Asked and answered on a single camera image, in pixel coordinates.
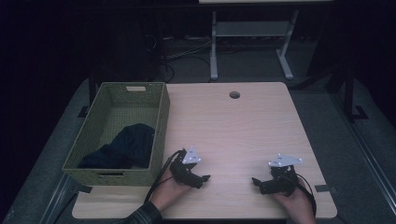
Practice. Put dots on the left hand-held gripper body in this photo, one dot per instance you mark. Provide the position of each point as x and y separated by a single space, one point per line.
182 169

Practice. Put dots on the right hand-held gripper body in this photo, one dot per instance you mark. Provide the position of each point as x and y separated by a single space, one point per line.
281 180

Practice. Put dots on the dark t-shirt with white print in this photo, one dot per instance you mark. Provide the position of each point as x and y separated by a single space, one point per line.
130 146

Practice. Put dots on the green woven basket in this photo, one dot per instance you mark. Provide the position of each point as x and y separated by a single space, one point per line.
93 149

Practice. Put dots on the person's left hand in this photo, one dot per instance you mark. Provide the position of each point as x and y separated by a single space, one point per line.
169 191

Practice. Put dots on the person's right hand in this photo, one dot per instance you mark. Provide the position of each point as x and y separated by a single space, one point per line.
295 205

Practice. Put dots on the dark tape strip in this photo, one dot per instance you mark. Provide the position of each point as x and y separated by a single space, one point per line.
83 188

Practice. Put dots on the black floor tape mark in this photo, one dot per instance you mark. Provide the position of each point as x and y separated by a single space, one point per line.
360 113

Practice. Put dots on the black stand pole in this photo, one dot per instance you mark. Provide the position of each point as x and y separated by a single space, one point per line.
349 93

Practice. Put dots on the metal floor rail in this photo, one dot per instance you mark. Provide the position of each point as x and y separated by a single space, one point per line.
367 152
57 199

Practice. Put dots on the grey metal table frame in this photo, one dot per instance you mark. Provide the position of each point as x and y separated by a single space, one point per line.
252 28

